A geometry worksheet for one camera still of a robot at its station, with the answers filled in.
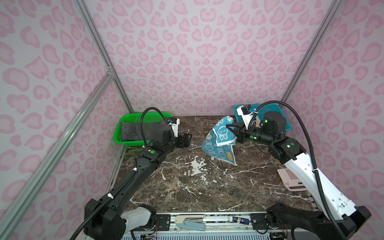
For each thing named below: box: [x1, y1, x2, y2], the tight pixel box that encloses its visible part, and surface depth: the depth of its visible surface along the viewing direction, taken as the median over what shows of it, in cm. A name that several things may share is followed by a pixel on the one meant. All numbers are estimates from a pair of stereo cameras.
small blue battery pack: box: [232, 216, 249, 225], surface depth 74 cm
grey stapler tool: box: [175, 213, 206, 231], surface depth 73 cm
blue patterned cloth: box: [201, 116, 238, 166], surface depth 68 cm
